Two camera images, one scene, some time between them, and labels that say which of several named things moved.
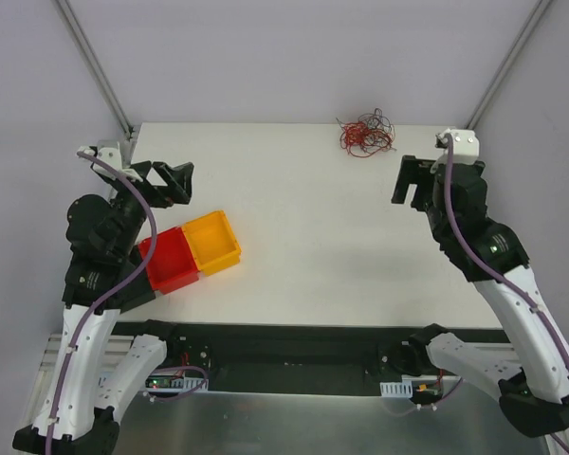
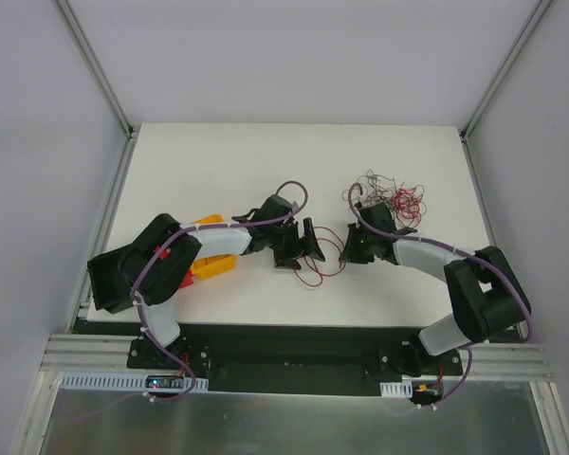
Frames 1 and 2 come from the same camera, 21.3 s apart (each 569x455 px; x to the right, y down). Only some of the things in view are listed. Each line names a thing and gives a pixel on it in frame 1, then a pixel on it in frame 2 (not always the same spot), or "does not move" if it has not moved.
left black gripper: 148,187 -> 293,243
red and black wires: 367,135 -> 407,204
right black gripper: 422,185 -> 360,247
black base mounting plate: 286,357 does not move
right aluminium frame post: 532,23 does not move
